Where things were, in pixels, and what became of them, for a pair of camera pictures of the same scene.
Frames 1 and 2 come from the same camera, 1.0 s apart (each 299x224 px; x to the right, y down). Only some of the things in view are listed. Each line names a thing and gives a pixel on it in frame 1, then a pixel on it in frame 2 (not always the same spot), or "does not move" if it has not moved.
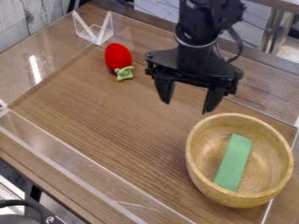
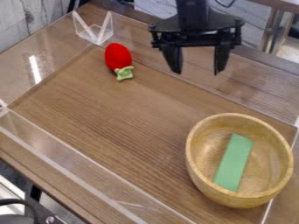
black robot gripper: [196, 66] to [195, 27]
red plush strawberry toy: [118, 59] does not move
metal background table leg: [276, 30] does not move
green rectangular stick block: [232, 163] does not move
